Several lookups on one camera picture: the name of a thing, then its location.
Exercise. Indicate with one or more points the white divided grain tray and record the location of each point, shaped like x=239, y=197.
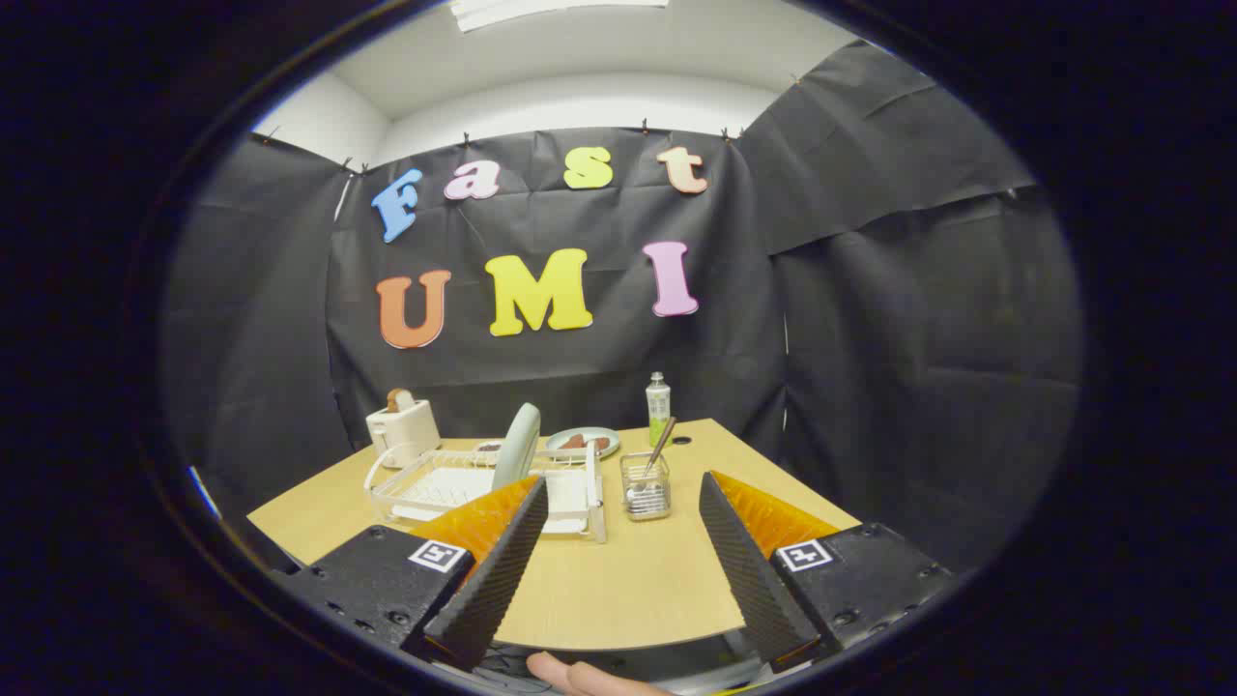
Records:
x=486, y=447

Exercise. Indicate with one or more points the small pale green plate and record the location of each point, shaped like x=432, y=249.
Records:
x=551, y=444

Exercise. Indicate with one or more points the white drip tray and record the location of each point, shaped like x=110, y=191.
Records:
x=570, y=503

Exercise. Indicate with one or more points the large pale green plate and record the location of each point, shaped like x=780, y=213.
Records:
x=517, y=445

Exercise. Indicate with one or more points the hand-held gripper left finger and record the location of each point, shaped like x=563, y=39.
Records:
x=498, y=580

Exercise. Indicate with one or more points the white ceiling light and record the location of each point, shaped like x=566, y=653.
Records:
x=541, y=10

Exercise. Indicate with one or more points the green drink bottle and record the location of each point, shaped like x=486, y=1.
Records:
x=658, y=406

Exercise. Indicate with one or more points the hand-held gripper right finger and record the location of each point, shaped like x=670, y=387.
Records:
x=749, y=580

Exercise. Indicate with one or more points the brown bread slice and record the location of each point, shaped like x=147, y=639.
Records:
x=399, y=399

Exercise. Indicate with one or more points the white toaster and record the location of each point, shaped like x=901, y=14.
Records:
x=406, y=430

